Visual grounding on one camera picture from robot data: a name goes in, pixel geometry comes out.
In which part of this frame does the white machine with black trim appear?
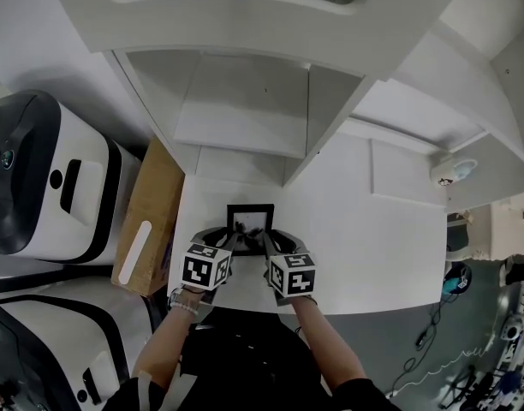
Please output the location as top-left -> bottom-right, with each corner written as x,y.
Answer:
0,271 -> 161,411

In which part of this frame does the white machine with black lid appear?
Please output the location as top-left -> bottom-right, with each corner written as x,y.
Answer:
0,89 -> 144,266

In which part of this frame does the white shelf unit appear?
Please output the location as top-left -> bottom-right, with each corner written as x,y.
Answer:
45,0 -> 524,213

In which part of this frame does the small white device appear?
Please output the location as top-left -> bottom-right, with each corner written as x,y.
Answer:
429,155 -> 478,188

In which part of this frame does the person's black clothing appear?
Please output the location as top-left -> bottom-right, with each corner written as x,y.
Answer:
102,305 -> 402,411

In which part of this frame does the white table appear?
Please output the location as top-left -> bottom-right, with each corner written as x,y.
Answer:
166,134 -> 450,316

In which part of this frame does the person's right forearm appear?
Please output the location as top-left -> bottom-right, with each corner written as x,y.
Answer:
290,295 -> 369,397

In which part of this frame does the white floor cable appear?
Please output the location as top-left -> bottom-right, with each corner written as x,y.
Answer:
393,343 -> 495,390

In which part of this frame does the brown cardboard box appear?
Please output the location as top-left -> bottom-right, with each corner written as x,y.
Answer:
110,136 -> 187,297

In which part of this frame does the black floor cable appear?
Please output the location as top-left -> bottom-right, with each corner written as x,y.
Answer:
384,301 -> 444,398

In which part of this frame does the black picture frame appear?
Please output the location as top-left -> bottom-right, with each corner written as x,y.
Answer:
226,203 -> 276,258

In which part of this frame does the white chair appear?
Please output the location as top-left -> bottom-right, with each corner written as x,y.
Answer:
444,211 -> 472,265

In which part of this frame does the white bead bracelet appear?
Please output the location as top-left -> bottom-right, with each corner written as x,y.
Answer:
168,299 -> 200,319

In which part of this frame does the blue round helmet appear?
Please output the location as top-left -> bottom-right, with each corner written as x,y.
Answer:
443,260 -> 473,297

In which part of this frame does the person's left forearm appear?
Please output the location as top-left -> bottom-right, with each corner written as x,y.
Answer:
130,288 -> 204,397

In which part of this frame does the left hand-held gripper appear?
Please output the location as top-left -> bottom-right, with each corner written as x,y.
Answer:
174,227 -> 240,306

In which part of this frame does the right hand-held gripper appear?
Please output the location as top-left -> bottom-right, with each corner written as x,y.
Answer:
261,228 -> 319,308

